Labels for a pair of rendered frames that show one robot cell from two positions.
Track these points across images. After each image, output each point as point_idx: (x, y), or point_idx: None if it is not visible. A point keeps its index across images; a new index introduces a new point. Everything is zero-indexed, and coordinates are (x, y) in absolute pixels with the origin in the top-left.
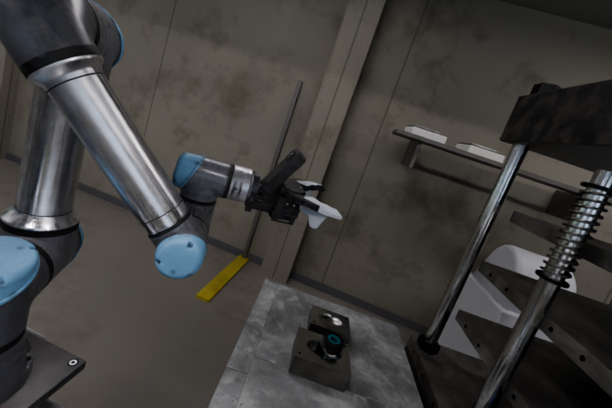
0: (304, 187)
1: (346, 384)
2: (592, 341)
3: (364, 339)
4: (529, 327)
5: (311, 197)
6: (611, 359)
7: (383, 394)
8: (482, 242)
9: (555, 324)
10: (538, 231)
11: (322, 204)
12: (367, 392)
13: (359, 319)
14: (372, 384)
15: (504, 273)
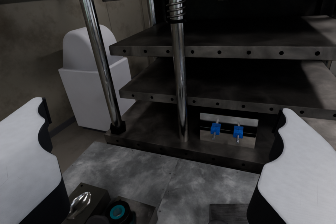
0: (59, 198)
1: (157, 214)
2: (206, 42)
3: (102, 175)
4: (184, 60)
5: (270, 195)
6: (222, 42)
7: (160, 181)
8: (100, 32)
9: (194, 47)
10: None
11: (302, 147)
12: (157, 195)
13: (77, 171)
14: (150, 187)
15: (128, 44)
